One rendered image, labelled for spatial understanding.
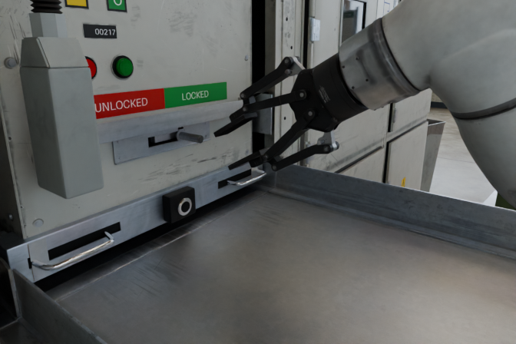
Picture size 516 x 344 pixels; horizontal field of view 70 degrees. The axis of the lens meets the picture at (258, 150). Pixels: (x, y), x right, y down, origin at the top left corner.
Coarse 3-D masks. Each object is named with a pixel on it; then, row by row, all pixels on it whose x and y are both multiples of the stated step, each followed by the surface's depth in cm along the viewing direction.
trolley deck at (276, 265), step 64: (192, 256) 59; (256, 256) 59; (320, 256) 59; (384, 256) 59; (448, 256) 59; (128, 320) 45; (192, 320) 45; (256, 320) 45; (320, 320) 45; (384, 320) 45; (448, 320) 45; (512, 320) 45
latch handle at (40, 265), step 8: (104, 232) 56; (112, 240) 54; (96, 248) 52; (72, 256) 49; (80, 256) 50; (32, 264) 48; (40, 264) 48; (48, 264) 48; (56, 264) 48; (64, 264) 48
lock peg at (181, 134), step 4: (180, 128) 67; (176, 132) 67; (180, 132) 67; (184, 132) 67; (176, 136) 67; (180, 136) 66; (184, 136) 66; (188, 136) 65; (192, 136) 65; (196, 136) 64; (200, 136) 64; (180, 140) 67; (184, 140) 67; (188, 140) 66; (192, 140) 65; (196, 140) 64; (200, 140) 64
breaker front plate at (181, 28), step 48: (0, 0) 43; (96, 0) 51; (144, 0) 57; (192, 0) 65; (240, 0) 75; (0, 48) 43; (96, 48) 52; (144, 48) 59; (192, 48) 67; (240, 48) 77; (0, 96) 44; (144, 144) 61; (192, 144) 70; (240, 144) 82; (48, 192) 50; (96, 192) 56; (144, 192) 63
